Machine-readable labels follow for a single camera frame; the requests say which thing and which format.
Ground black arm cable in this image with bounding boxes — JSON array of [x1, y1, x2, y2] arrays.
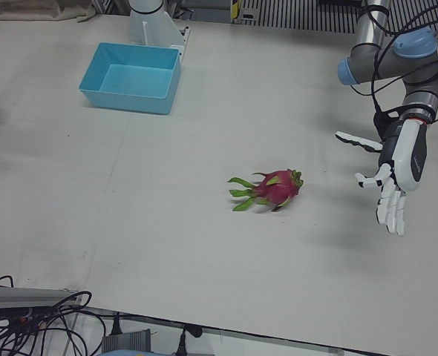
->
[[348, 0, 438, 123]]

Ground light blue plastic bin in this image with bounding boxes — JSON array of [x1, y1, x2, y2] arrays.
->
[[78, 42, 183, 116]]

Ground ribbed gray panel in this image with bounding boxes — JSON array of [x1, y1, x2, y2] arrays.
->
[[237, 0, 438, 51]]

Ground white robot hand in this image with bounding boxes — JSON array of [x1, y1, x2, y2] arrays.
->
[[334, 117, 430, 237]]

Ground black hub orange ports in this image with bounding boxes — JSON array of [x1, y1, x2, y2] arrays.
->
[[0, 306, 56, 327]]

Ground dark finned control box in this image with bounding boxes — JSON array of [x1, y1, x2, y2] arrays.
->
[[100, 328, 152, 354]]

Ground pink dragon fruit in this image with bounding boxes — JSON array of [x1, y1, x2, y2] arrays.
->
[[226, 168, 304, 213]]

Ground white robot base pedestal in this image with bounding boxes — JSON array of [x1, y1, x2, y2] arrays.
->
[[128, 0, 193, 56]]

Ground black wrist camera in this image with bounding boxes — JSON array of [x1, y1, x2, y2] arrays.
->
[[373, 110, 401, 141]]

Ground beige cloth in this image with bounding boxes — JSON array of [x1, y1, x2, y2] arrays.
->
[[0, 0, 98, 24]]

